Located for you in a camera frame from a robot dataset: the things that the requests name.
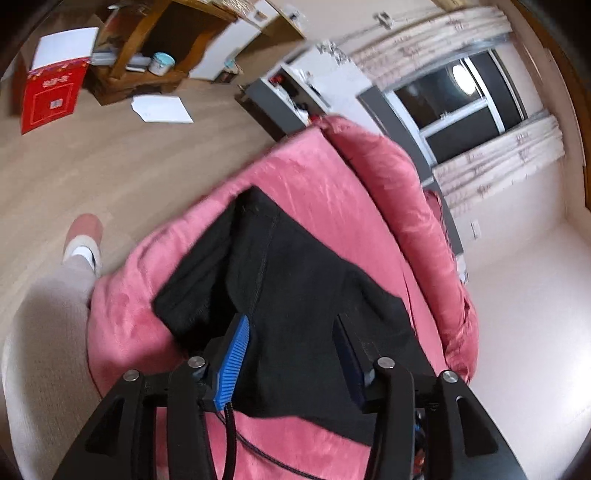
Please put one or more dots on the pink bed sheet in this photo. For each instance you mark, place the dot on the pink bed sheet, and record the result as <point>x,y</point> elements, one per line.
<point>314,184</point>

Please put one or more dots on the person's leg in beige trousers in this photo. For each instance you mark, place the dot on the person's leg in beige trousers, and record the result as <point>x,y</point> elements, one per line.
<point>46,346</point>

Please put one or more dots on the white wall power strip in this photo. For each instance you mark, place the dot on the white wall power strip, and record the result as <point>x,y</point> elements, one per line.
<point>383,19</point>

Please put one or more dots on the black pants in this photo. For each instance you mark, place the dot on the black pants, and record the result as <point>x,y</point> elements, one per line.
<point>286,286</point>

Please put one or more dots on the patterned curtain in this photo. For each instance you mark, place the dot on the patterned curtain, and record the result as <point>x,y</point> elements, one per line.
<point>429,41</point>
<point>498,161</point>

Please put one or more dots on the grey white nightstand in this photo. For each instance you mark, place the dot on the grey white nightstand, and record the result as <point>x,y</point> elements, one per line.
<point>272,101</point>

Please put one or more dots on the teal jar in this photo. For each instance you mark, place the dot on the teal jar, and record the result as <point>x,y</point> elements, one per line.
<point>161,63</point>

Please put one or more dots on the white paper sheet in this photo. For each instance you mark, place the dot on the white paper sheet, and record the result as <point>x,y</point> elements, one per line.
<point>161,110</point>

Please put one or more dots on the white leaf print panel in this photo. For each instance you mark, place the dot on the white leaf print panel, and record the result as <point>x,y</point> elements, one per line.
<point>337,78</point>

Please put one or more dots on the wooden table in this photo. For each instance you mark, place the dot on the wooden table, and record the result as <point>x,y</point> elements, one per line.
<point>124,78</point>

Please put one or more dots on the window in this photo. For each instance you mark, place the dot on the window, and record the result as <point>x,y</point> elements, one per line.
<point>461,92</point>

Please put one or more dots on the white front desk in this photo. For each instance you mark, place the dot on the white front desk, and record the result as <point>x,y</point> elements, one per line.
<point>221,50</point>

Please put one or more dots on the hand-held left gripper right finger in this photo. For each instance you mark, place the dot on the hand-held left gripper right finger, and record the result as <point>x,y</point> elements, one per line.
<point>351,364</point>

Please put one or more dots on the white wall socket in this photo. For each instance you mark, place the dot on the white wall socket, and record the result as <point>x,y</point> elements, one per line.
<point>475,229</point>

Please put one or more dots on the pink duvet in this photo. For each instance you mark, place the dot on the pink duvet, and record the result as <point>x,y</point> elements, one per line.
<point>392,184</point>

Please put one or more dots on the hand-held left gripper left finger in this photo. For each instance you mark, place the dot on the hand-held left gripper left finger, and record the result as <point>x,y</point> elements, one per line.
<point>235,360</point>

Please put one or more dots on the person's foot in pink slipper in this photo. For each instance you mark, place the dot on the person's foot in pink slipper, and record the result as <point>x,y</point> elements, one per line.
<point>83,235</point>

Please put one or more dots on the red cardboard box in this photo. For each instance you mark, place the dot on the red cardboard box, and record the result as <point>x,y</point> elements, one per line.
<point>53,99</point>

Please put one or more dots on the grey headboard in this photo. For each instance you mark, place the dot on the grey headboard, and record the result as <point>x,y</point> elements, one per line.
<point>383,115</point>

